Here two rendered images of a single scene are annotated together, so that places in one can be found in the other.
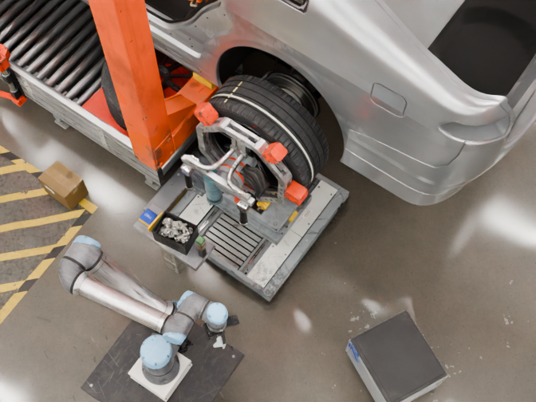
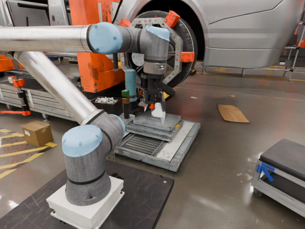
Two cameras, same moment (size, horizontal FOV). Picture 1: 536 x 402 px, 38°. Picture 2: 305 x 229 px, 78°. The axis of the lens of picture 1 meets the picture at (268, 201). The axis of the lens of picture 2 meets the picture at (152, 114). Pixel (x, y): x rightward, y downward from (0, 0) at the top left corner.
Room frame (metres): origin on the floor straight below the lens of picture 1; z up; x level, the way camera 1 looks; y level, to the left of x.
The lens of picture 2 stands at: (0.30, 0.35, 1.00)
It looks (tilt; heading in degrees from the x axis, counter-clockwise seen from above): 23 degrees down; 351
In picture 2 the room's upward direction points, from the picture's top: straight up
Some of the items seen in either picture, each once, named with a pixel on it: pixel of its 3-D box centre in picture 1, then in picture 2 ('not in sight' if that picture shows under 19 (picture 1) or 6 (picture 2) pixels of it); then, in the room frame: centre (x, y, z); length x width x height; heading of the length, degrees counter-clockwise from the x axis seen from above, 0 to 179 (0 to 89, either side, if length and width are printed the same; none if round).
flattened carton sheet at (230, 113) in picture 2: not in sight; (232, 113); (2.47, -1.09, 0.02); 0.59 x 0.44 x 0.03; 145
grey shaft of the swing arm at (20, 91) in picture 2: (9, 78); (22, 96); (2.75, 1.60, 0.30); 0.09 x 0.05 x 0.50; 55
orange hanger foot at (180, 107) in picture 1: (191, 96); (114, 66); (2.38, 0.43, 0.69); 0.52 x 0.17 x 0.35; 145
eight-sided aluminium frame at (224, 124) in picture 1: (243, 161); (149, 55); (1.89, 0.12, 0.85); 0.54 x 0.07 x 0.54; 55
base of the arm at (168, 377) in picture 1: (159, 363); (87, 179); (0.97, 0.52, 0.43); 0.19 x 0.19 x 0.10
